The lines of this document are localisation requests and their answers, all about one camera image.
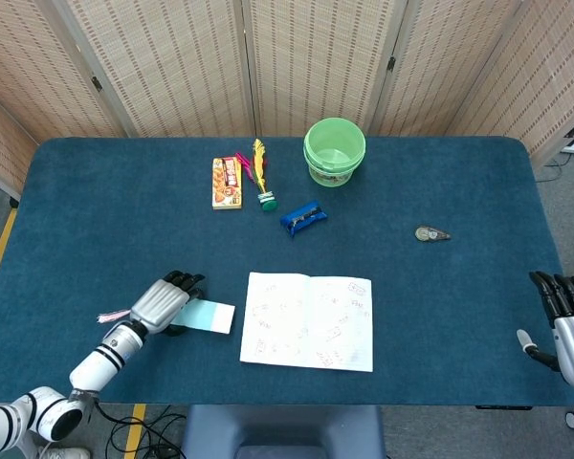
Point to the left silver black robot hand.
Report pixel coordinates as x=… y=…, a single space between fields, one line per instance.
x=160 y=303

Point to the light blue tasselled bookmark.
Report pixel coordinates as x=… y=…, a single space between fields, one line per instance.
x=205 y=315

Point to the white notebook with yellow cover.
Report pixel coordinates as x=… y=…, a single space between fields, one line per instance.
x=306 y=325

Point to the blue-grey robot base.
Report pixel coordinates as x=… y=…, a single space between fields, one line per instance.
x=282 y=430

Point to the dark blue table cloth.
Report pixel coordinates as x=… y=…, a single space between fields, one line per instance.
x=124 y=229

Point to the black table control panel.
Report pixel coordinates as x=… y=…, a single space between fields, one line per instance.
x=502 y=407

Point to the yellow curry box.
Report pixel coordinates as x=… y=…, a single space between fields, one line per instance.
x=227 y=184

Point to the feather shuttlecock with green base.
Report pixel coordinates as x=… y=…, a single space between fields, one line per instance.
x=269 y=204

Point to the blue snack packet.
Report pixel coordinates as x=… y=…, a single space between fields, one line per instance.
x=303 y=218

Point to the white sneaker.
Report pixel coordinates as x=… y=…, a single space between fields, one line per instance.
x=67 y=453

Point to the grey correction tape dispenser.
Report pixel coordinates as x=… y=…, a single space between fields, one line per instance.
x=428 y=233

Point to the green plastic bucket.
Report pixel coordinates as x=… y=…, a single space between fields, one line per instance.
x=335 y=167

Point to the woven folding screen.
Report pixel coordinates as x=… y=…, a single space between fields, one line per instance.
x=172 y=62

